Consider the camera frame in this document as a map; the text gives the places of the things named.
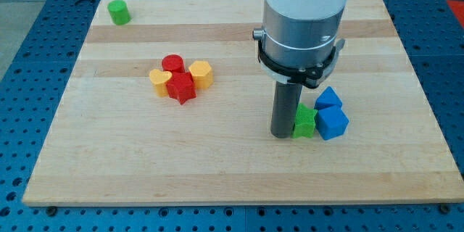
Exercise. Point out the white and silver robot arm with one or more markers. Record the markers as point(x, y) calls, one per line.
point(300, 33)

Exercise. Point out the yellow hexagon block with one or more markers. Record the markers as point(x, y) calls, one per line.
point(202, 74)

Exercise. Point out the red star block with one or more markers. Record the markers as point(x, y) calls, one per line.
point(181, 87)

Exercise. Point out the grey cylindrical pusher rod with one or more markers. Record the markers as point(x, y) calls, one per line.
point(285, 103)

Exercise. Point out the red cylinder block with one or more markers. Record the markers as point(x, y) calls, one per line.
point(173, 63)

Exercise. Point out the green star block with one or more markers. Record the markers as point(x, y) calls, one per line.
point(304, 124)

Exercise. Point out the yellow heart block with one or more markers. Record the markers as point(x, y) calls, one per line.
point(159, 81)

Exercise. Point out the blue triangle block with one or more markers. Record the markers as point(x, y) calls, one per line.
point(328, 98)

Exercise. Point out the blue cube block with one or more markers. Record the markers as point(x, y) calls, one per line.
point(331, 122)

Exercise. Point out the wooden board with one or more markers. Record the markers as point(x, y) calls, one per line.
point(114, 142)

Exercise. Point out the green cylinder block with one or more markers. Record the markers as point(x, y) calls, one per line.
point(118, 11)

